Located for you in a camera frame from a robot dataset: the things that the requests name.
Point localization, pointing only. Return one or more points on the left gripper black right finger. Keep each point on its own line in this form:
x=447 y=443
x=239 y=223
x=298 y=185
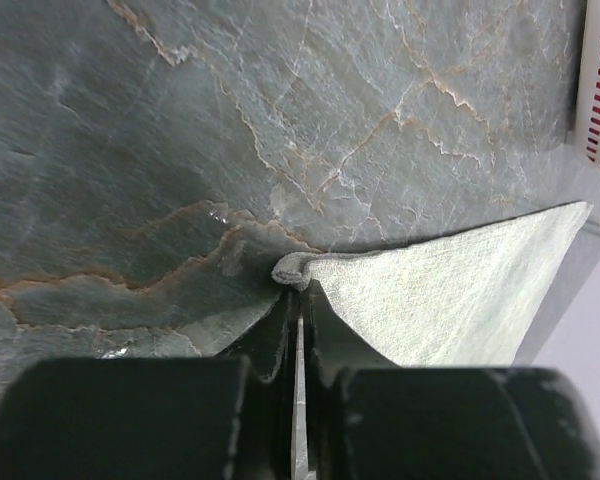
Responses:
x=369 y=418

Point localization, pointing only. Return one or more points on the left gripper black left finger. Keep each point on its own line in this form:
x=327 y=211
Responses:
x=228 y=416

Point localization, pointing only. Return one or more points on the grey-green cloth napkin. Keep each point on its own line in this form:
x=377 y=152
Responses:
x=461 y=300

